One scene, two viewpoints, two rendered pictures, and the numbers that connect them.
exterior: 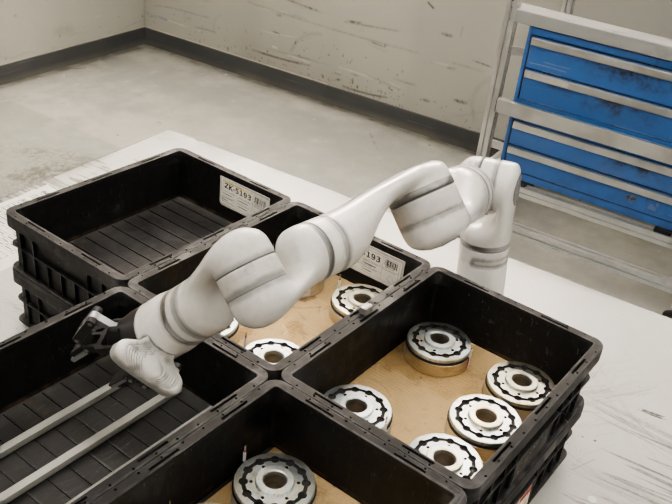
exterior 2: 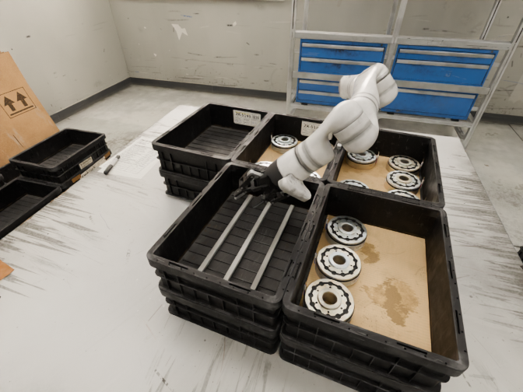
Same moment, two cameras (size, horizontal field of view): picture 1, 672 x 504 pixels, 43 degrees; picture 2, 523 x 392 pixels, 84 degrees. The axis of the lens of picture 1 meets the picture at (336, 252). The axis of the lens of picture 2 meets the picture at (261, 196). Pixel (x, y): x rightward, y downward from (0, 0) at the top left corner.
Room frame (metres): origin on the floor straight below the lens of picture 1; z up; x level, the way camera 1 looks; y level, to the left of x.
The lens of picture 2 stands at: (0.27, 0.38, 1.41)
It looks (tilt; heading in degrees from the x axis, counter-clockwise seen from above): 39 degrees down; 347
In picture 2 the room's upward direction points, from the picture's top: straight up
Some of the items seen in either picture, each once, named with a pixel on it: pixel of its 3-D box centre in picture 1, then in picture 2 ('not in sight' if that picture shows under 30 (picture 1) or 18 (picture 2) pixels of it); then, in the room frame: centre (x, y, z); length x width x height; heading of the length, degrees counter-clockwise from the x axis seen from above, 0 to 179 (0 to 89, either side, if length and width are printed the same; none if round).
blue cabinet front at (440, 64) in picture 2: not in sight; (433, 84); (2.38, -1.59, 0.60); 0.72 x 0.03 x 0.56; 61
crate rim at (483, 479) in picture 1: (449, 364); (385, 160); (0.94, -0.18, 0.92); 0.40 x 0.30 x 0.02; 146
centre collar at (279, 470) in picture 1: (274, 481); (347, 228); (0.74, 0.04, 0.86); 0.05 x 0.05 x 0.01
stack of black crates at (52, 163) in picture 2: not in sight; (75, 178); (1.94, 1.17, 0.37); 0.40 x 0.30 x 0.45; 151
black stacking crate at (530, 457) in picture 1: (443, 392); (381, 173); (0.94, -0.18, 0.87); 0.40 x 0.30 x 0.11; 146
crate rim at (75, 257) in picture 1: (155, 210); (216, 128); (1.28, 0.32, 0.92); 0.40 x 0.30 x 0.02; 146
